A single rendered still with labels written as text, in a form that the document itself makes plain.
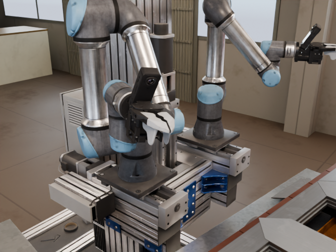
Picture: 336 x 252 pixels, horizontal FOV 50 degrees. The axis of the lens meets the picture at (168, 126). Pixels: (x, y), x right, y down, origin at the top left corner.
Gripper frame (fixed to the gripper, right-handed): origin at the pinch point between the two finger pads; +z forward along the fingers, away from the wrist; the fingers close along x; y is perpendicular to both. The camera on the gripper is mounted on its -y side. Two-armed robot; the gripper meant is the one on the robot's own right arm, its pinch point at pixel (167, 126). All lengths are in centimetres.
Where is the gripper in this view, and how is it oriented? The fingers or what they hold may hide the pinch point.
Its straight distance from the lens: 72.9
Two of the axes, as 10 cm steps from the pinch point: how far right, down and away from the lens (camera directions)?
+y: -1.2, 9.4, 3.1
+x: -9.0, 0.3, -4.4
